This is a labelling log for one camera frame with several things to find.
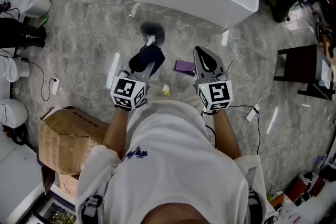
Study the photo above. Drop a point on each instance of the small cardboard box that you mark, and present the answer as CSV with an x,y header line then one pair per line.
x,y
67,186

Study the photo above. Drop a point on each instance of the white power strip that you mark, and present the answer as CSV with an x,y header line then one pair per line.
x,y
252,112
55,86

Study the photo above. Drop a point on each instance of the person's light trousers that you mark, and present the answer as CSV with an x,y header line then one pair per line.
x,y
183,99

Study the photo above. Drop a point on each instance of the person's left shoe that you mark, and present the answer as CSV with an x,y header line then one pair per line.
x,y
166,89

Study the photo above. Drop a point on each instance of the large taped cardboard box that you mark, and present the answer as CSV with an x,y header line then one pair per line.
x,y
63,139

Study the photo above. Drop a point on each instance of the small green object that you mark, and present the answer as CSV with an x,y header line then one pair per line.
x,y
44,21

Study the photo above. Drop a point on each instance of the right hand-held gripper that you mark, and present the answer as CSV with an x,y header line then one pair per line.
x,y
216,94

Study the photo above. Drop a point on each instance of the dark wooden stool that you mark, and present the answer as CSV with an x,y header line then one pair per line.
x,y
299,65

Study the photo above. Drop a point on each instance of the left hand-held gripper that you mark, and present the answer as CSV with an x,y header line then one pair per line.
x,y
126,91

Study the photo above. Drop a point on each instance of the person's white shirt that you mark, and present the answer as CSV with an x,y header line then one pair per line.
x,y
170,165

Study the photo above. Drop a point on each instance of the white cabinet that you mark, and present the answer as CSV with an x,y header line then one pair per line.
x,y
15,178

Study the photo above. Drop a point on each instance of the purple folded cloth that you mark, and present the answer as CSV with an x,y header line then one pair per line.
x,y
185,66

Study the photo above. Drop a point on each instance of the black white striped cloth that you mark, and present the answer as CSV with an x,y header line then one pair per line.
x,y
308,181

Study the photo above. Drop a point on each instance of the person's right forearm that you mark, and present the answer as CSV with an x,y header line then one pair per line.
x,y
225,133

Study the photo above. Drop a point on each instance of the white toilet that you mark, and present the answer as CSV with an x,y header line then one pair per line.
x,y
36,5
13,112
13,68

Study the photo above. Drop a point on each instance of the person's left forearm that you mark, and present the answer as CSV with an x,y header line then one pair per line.
x,y
115,131

